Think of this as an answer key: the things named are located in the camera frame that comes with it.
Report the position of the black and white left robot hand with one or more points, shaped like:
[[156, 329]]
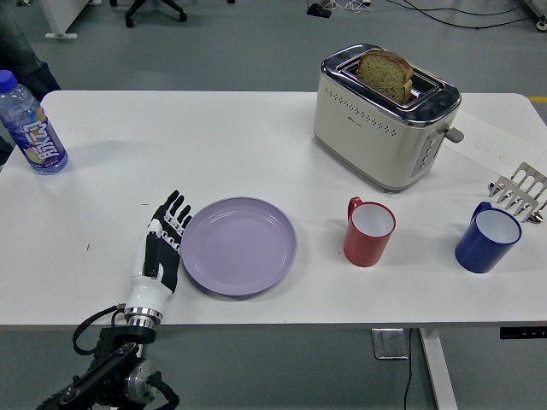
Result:
[[147, 294]]

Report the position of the purple plastic plate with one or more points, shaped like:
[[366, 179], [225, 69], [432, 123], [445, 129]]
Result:
[[239, 247]]

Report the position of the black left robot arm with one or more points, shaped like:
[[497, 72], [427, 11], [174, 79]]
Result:
[[115, 363]]

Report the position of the blue-labelled drink bottle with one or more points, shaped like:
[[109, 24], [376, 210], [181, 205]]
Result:
[[40, 141]]

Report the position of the red mug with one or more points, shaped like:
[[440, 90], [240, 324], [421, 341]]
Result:
[[363, 247]]

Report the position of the silver box under table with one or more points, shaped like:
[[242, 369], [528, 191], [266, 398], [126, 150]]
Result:
[[389, 343]]

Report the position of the cream and chrome toaster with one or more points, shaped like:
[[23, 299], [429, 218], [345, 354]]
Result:
[[367, 141]]

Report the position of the black office chair base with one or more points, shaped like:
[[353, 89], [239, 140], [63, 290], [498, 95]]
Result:
[[158, 8]]

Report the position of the white desk leg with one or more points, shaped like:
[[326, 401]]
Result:
[[60, 21]]

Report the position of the white table leg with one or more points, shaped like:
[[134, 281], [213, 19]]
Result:
[[440, 376]]

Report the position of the brown bread slice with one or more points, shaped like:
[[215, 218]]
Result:
[[382, 74]]

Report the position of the blue mug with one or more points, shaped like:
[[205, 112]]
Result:
[[476, 252]]

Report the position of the black power adapter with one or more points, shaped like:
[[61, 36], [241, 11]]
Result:
[[318, 10]]

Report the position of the black table control panel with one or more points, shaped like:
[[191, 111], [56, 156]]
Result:
[[523, 333]]

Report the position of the white paper sheet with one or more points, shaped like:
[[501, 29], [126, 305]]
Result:
[[500, 136]]

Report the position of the silver metal toast rack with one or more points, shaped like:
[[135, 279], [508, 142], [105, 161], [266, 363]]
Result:
[[527, 179]]

